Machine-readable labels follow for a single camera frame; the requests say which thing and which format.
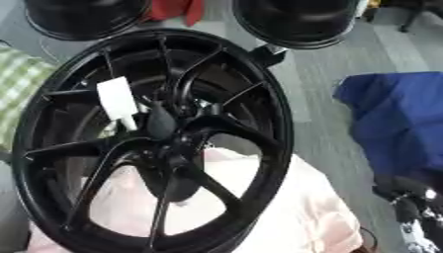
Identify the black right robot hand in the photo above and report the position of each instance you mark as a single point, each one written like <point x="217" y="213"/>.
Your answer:
<point x="404" y="194"/>

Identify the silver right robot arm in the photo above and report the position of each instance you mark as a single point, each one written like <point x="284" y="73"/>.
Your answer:
<point x="424" y="238"/>

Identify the black spoked wheel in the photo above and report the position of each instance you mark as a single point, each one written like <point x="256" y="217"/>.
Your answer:
<point x="262" y="138"/>

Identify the black round wheel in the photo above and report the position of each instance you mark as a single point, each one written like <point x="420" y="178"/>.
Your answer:
<point x="80" y="19"/>
<point x="300" y="23"/>

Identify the black chair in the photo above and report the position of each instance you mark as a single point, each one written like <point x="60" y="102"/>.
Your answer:
<point x="412" y="13"/>

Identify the red cloth item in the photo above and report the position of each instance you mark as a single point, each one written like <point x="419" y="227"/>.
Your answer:
<point x="173" y="8"/>

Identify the black wheel support bracket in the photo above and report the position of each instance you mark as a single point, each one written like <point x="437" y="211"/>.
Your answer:
<point x="268" y="56"/>

